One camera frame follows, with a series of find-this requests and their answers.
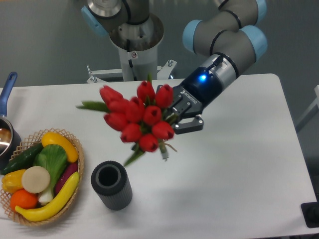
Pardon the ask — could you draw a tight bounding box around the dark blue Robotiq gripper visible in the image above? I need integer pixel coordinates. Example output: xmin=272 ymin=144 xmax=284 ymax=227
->
xmin=157 ymin=67 xmax=223 ymax=134

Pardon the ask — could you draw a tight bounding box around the red tulip bouquet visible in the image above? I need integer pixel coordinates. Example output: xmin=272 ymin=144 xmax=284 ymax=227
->
xmin=79 ymin=76 xmax=177 ymax=166

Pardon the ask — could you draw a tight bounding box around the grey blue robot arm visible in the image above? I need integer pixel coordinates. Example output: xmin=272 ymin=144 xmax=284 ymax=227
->
xmin=81 ymin=0 xmax=268 ymax=134

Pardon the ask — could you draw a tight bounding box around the dark grey ribbed vase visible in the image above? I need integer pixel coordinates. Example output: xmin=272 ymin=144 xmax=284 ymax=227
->
xmin=91 ymin=161 xmax=133 ymax=211

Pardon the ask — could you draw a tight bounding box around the purple eggplant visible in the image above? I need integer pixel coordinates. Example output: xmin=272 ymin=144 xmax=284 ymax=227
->
xmin=54 ymin=162 xmax=78 ymax=196

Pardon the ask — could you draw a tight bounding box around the yellow lemon squash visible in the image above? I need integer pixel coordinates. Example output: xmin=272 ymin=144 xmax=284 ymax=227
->
xmin=41 ymin=132 xmax=78 ymax=163

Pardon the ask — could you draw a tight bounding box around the white furniture leg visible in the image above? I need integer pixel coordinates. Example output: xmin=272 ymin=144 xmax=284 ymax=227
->
xmin=295 ymin=85 xmax=319 ymax=133

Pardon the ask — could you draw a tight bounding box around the green bok choy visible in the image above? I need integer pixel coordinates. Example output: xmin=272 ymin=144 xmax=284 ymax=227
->
xmin=33 ymin=144 xmax=67 ymax=205

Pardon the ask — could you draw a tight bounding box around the woven wicker basket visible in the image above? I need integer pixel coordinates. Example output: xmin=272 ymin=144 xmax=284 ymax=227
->
xmin=0 ymin=128 xmax=84 ymax=226

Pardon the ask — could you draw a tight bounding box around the dark green cucumber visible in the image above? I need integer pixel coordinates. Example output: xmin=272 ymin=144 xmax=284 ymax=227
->
xmin=0 ymin=143 xmax=43 ymax=175

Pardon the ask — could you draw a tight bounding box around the beige round disc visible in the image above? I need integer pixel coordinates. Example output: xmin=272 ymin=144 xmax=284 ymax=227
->
xmin=21 ymin=166 xmax=50 ymax=194

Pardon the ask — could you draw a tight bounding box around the black device at corner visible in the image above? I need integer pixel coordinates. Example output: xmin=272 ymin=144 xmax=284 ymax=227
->
xmin=301 ymin=202 xmax=319 ymax=228

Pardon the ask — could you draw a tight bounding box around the yellow banana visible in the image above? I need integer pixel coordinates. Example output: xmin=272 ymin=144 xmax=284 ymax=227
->
xmin=15 ymin=172 xmax=80 ymax=222

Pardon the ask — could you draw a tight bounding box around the orange fruit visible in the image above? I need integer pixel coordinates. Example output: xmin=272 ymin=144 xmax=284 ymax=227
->
xmin=10 ymin=189 xmax=38 ymax=211

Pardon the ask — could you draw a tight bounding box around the yellow bell pepper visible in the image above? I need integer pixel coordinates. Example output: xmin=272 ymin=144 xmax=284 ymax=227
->
xmin=1 ymin=169 xmax=26 ymax=194

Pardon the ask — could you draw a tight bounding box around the white metal mounting frame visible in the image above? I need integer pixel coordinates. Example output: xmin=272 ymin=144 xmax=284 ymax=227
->
xmin=86 ymin=59 xmax=177 ymax=84

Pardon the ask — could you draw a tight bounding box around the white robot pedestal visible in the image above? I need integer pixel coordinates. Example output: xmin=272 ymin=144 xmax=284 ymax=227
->
xmin=110 ymin=13 xmax=164 ymax=81

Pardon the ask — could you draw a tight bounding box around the blue handled saucepan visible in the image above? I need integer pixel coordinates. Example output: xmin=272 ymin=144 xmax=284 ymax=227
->
xmin=0 ymin=72 xmax=21 ymax=170

